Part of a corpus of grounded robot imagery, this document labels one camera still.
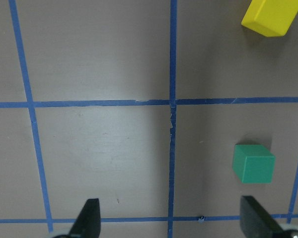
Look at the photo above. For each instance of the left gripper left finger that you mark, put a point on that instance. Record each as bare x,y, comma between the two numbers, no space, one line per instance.
88,222

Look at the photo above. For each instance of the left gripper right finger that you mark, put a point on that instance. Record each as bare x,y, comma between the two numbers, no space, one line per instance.
256,222

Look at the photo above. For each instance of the green wooden block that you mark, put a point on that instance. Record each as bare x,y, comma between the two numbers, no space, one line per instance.
253,163

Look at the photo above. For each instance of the yellow wooden block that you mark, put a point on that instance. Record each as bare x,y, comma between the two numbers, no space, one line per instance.
270,18

